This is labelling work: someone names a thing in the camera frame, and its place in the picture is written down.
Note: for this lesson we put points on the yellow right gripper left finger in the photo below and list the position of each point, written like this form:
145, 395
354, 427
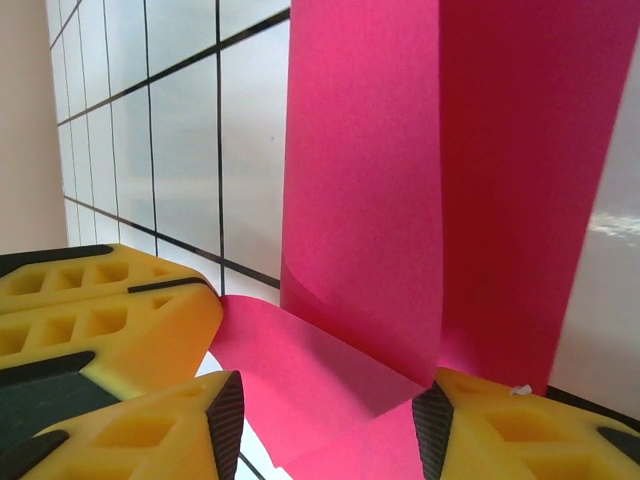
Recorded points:
150, 435

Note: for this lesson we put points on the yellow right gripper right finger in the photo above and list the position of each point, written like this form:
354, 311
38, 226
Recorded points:
525, 435

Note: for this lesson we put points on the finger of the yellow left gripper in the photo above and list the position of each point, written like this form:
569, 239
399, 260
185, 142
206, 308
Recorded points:
165, 340
100, 275

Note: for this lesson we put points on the pink paper sheet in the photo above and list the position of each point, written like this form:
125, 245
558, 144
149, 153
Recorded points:
375, 175

